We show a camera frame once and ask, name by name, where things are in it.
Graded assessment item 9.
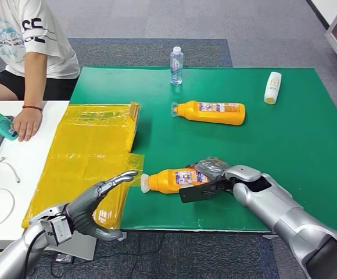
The person's hand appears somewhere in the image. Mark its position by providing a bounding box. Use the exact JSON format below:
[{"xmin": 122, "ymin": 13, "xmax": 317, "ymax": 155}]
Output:
[{"xmin": 12, "ymin": 109, "xmax": 43, "ymax": 142}]

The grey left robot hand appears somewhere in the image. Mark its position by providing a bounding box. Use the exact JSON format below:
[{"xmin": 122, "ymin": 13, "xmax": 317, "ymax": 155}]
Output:
[{"xmin": 64, "ymin": 170, "xmax": 139, "ymax": 242}]

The green table mat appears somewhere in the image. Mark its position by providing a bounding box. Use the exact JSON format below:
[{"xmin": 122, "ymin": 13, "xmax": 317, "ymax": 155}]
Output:
[{"xmin": 70, "ymin": 66, "xmax": 337, "ymax": 235}]

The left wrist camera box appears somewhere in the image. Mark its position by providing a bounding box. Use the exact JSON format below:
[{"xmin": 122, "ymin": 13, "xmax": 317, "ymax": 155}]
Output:
[{"xmin": 45, "ymin": 214, "xmax": 73, "ymax": 247}]

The small white bottle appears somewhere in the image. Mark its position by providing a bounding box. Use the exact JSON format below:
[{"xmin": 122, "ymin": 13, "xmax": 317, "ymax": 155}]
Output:
[{"xmin": 264, "ymin": 71, "xmax": 283, "ymax": 105}]

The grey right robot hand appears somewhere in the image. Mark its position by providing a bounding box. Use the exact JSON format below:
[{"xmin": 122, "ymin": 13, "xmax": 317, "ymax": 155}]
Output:
[{"xmin": 179, "ymin": 157, "xmax": 236, "ymax": 204}]

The clear water bottle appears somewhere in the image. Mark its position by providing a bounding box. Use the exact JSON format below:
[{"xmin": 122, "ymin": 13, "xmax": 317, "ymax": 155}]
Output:
[{"xmin": 170, "ymin": 46, "xmax": 184, "ymax": 86}]

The orange bottle with white cap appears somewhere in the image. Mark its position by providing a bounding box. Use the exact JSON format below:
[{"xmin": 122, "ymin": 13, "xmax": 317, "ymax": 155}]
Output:
[{"xmin": 141, "ymin": 167, "xmax": 213, "ymax": 195}]

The person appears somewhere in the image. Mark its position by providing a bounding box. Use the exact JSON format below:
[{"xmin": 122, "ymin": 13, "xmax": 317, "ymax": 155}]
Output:
[{"xmin": 0, "ymin": 0, "xmax": 80, "ymax": 142}]

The yellow film covered cardboard sheet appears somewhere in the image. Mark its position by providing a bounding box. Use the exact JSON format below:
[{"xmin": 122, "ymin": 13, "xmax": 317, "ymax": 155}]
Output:
[{"xmin": 21, "ymin": 102, "xmax": 145, "ymax": 231}]

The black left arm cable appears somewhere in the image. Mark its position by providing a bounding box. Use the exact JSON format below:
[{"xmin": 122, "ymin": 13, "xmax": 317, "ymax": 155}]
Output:
[{"xmin": 23, "ymin": 229, "xmax": 48, "ymax": 279}]

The orange bottle with clear cap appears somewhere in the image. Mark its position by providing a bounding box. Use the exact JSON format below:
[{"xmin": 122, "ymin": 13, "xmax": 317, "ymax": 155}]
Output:
[{"xmin": 171, "ymin": 100, "xmax": 246, "ymax": 126}]

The black power adapter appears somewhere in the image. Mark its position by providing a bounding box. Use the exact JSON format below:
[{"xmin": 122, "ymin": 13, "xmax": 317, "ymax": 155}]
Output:
[{"xmin": 55, "ymin": 253, "xmax": 75, "ymax": 264}]

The grey table base plate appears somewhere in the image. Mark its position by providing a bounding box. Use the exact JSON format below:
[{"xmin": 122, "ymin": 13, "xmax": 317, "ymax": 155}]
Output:
[{"xmin": 45, "ymin": 231, "xmax": 98, "ymax": 262}]

